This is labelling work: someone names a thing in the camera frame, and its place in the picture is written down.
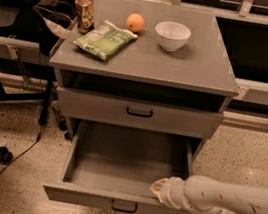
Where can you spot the dark jacket on chair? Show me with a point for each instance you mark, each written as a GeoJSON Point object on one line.
{"type": "Point", "coordinates": [53, 18]}

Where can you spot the green chip bag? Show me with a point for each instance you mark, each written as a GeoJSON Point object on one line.
{"type": "Point", "coordinates": [105, 40]}

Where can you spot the white ceramic bowl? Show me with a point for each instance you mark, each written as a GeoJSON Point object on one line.
{"type": "Point", "coordinates": [172, 35]}

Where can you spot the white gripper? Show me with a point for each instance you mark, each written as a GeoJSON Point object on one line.
{"type": "Point", "coordinates": [170, 191]}

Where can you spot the grey top drawer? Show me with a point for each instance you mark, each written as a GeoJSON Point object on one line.
{"type": "Point", "coordinates": [137, 113]}

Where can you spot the patterned drink can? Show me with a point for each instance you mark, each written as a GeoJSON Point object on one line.
{"type": "Point", "coordinates": [85, 15]}

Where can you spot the grey drawer cabinet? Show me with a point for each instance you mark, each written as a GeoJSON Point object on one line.
{"type": "Point", "coordinates": [197, 76]}

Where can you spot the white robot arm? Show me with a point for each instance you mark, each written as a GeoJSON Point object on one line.
{"type": "Point", "coordinates": [203, 195]}

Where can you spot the grey drawer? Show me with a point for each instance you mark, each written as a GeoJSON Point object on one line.
{"type": "Point", "coordinates": [113, 167]}
{"type": "Point", "coordinates": [137, 113]}

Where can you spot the orange fruit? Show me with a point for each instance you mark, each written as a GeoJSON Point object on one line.
{"type": "Point", "coordinates": [135, 22]}

